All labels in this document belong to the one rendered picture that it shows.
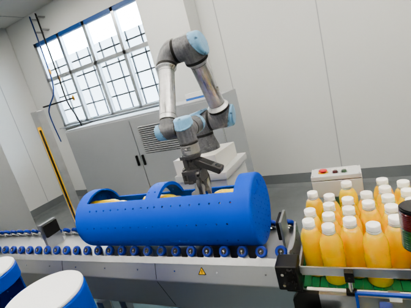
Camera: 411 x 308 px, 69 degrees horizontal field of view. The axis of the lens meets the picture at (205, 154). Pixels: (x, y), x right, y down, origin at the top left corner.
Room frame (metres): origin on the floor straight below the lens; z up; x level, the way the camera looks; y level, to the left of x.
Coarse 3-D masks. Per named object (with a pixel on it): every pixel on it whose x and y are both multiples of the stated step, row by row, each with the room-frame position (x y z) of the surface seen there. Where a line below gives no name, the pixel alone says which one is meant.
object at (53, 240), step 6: (48, 222) 1.64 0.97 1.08; (54, 222) 1.66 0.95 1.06; (42, 228) 1.61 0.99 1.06; (48, 228) 1.62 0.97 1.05; (54, 228) 1.65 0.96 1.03; (42, 234) 1.61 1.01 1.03; (48, 234) 1.61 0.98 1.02; (54, 234) 1.65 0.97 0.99; (60, 234) 1.68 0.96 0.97; (48, 240) 1.61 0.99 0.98; (54, 240) 1.64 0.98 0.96; (60, 240) 1.67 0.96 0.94; (54, 246) 1.63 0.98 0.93
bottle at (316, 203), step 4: (308, 200) 1.09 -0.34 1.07; (312, 200) 1.08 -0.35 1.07; (316, 200) 1.07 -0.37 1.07; (320, 200) 1.08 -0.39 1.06; (308, 204) 1.08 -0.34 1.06; (312, 204) 1.07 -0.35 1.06; (316, 204) 1.06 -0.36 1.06; (320, 204) 1.06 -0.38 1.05; (316, 208) 1.06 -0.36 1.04; (320, 208) 1.06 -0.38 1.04; (316, 212) 1.06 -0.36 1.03; (320, 212) 1.06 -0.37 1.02; (320, 216) 1.06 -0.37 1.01; (320, 220) 1.05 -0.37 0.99
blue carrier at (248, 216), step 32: (96, 192) 1.44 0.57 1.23; (160, 192) 1.22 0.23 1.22; (224, 192) 1.05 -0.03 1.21; (256, 192) 1.07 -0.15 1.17; (96, 224) 1.29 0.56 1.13; (128, 224) 1.21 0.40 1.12; (160, 224) 1.13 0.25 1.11; (192, 224) 1.07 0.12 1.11; (224, 224) 1.01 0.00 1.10; (256, 224) 0.99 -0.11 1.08
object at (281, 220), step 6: (282, 210) 1.10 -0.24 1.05; (282, 216) 1.05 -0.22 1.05; (276, 222) 1.03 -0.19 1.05; (282, 222) 1.03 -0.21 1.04; (276, 228) 1.03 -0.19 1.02; (282, 228) 1.01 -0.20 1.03; (288, 228) 1.09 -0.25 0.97; (282, 234) 1.01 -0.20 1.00; (288, 234) 1.08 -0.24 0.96; (288, 240) 1.06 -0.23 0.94
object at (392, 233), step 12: (396, 192) 0.99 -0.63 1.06; (384, 204) 0.91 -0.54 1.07; (384, 216) 0.85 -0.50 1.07; (384, 228) 0.85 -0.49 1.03; (396, 228) 0.77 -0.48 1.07; (396, 240) 0.76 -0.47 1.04; (396, 252) 0.76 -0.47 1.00; (408, 252) 0.75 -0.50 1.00; (396, 264) 0.76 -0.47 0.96; (408, 264) 0.75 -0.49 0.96
